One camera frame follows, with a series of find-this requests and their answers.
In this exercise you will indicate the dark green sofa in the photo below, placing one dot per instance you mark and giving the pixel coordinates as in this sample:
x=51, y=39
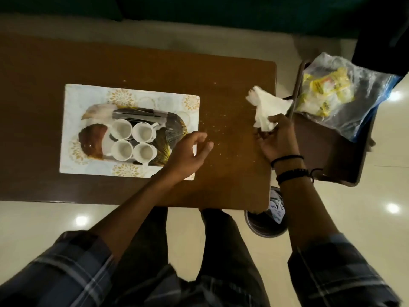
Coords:
x=204, y=9

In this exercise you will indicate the crumpled white paper waste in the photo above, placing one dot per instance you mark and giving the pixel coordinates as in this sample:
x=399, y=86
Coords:
x=277, y=206

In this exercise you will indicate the plain brown tray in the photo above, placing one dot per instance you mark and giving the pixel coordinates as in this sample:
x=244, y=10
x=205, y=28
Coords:
x=322, y=150

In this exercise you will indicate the person's right hand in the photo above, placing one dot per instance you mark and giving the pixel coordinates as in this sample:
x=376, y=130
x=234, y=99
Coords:
x=281, y=140

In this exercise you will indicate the dark trousers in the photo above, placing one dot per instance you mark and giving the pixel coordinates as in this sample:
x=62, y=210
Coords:
x=220, y=246

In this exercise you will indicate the person's right fingers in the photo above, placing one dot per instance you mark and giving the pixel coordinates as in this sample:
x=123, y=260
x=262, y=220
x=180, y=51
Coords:
x=263, y=137

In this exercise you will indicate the plaid shirt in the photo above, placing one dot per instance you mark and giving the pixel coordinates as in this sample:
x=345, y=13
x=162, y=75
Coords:
x=338, y=274

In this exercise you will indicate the white cup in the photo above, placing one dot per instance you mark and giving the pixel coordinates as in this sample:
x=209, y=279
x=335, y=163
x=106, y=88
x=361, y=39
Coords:
x=121, y=129
x=144, y=131
x=144, y=153
x=122, y=150

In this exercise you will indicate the dark waste bin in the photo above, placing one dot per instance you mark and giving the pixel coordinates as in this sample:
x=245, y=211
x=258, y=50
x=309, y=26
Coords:
x=265, y=225

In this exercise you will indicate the thin black wristband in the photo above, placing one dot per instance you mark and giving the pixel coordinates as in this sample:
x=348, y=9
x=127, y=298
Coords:
x=287, y=159

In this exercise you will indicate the white floral placemat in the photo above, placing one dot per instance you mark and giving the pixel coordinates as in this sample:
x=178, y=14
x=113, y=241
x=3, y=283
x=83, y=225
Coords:
x=76, y=102

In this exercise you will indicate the person's left forearm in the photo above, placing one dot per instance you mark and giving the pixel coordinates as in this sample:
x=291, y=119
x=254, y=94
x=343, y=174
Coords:
x=134, y=207

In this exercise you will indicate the person's right forearm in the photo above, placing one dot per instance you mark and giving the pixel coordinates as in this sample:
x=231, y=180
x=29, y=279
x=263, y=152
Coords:
x=303, y=207

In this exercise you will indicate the person's left hand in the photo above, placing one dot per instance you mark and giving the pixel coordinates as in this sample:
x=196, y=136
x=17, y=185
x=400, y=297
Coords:
x=182, y=156

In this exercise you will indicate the white tissue paper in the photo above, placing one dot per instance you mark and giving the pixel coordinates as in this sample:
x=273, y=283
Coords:
x=266, y=107

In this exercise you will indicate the clear bag of yellow packets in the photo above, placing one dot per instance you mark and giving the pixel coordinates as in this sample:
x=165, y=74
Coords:
x=338, y=92

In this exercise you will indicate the person's left fingers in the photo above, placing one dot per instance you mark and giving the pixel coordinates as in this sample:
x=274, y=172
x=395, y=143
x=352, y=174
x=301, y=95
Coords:
x=199, y=137

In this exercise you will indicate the brown gold patterned serving tray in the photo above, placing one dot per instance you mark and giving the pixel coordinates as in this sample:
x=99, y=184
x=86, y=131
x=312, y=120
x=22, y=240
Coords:
x=92, y=143

